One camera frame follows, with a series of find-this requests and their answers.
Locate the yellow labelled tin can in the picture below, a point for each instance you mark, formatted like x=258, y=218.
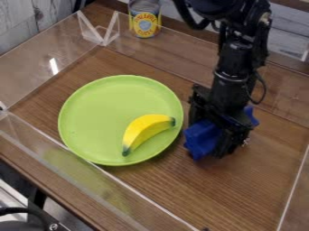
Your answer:
x=144, y=17

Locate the clear acrylic front wall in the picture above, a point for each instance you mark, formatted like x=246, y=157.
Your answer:
x=103, y=201

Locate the green plate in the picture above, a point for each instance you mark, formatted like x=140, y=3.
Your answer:
x=97, y=112

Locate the yellow toy banana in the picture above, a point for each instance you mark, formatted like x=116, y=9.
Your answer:
x=141, y=129

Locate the blue plastic block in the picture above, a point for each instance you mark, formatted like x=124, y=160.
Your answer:
x=202, y=134

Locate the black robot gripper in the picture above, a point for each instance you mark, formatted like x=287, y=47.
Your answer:
x=223, y=99

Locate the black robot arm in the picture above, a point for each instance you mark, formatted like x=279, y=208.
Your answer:
x=242, y=43

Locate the black metal stand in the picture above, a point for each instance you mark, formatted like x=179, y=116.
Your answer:
x=20, y=216

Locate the clear acrylic corner bracket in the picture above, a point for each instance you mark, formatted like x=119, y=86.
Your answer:
x=99, y=34

